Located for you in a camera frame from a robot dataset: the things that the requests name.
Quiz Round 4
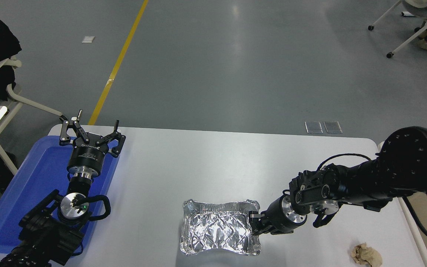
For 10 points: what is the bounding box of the clear rectangular floor plate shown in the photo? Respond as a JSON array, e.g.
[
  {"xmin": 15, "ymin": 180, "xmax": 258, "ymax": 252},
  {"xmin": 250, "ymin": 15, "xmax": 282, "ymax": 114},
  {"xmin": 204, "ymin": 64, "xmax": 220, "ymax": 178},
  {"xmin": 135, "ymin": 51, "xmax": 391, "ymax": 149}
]
[
  {"xmin": 324, "ymin": 121, "xmax": 343, "ymax": 134},
  {"xmin": 305, "ymin": 121, "xmax": 324, "ymax": 134}
]

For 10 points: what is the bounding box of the blue plastic tray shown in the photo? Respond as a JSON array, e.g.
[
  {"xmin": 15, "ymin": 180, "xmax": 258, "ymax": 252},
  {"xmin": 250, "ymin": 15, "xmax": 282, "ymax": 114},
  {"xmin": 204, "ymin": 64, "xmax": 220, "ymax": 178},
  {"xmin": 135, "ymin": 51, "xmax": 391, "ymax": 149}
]
[{"xmin": 0, "ymin": 135, "xmax": 120, "ymax": 254}]

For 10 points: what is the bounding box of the crumpled tan paper ball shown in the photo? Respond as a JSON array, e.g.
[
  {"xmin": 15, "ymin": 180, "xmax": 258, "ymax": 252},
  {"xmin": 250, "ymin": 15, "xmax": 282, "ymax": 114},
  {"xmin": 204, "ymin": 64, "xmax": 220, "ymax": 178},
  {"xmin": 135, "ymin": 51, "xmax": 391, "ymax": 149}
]
[{"xmin": 351, "ymin": 243, "xmax": 383, "ymax": 267}]

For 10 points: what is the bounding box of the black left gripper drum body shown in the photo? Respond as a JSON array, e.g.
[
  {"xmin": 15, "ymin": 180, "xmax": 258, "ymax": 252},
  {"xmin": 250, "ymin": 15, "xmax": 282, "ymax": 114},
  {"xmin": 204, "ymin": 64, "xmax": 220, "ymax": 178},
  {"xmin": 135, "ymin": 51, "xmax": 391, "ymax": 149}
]
[{"xmin": 67, "ymin": 133, "xmax": 110, "ymax": 174}]

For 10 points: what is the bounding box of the white-framed chair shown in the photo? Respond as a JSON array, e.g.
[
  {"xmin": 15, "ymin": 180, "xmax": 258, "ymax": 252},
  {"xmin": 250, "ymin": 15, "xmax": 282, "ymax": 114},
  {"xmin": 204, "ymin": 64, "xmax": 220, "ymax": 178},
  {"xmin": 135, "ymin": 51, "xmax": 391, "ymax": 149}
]
[{"xmin": 0, "ymin": 56, "xmax": 69, "ymax": 175}]

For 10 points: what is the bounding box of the white wheeled chair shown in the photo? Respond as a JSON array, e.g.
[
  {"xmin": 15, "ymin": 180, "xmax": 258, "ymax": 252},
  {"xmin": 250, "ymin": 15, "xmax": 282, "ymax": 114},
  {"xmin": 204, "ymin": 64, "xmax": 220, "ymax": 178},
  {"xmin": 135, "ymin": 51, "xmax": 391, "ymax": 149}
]
[{"xmin": 368, "ymin": 0, "xmax": 427, "ymax": 59}]

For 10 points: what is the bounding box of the crinkled silver foil tray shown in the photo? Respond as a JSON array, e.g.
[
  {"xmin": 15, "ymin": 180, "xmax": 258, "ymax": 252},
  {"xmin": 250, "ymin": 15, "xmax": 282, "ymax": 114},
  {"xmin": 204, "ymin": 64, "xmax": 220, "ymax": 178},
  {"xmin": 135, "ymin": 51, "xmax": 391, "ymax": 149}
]
[{"xmin": 180, "ymin": 199, "xmax": 261, "ymax": 256}]

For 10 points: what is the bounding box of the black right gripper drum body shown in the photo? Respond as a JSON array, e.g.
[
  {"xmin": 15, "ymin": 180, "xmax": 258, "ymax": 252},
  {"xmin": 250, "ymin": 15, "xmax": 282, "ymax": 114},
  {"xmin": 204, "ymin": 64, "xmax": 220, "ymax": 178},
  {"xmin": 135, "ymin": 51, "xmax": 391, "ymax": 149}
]
[{"xmin": 260, "ymin": 199, "xmax": 295, "ymax": 235}]

